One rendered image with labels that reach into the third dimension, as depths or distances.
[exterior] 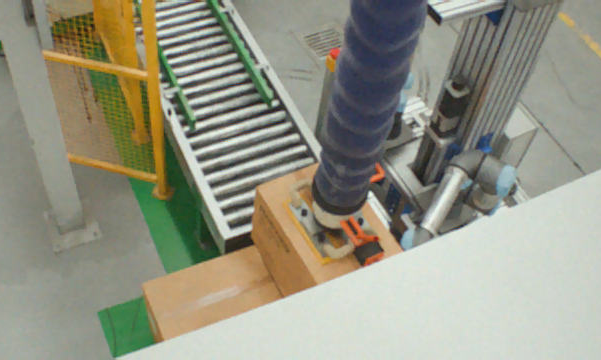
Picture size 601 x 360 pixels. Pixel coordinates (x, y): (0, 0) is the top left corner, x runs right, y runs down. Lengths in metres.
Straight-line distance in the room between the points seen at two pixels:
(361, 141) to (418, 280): 2.14
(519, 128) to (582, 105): 2.26
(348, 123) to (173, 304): 1.41
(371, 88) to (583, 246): 1.94
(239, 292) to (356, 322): 3.13
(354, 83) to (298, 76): 2.81
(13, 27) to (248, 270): 1.56
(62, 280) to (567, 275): 3.89
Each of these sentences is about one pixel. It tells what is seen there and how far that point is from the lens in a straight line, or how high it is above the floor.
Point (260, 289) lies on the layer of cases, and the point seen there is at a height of 0.54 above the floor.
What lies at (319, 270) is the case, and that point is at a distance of 2.83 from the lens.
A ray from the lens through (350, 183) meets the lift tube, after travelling 2.56.
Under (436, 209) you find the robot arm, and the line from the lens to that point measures 2.48.
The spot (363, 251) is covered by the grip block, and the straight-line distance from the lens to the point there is 2.73.
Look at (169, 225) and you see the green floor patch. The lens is 4.19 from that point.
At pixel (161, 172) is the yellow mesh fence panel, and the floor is 0.24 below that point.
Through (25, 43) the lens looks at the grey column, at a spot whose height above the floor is 1.50.
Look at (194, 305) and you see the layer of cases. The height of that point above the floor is 0.54.
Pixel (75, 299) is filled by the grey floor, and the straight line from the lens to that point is 4.02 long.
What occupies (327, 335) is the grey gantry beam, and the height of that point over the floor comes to 3.32.
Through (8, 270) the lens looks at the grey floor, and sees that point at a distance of 4.20.
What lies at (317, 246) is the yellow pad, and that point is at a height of 1.10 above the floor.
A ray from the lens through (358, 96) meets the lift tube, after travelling 2.22.
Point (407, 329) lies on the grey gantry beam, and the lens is 0.23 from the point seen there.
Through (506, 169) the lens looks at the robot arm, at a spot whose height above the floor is 1.64.
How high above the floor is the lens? 3.52
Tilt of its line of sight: 53 degrees down
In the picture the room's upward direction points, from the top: 9 degrees clockwise
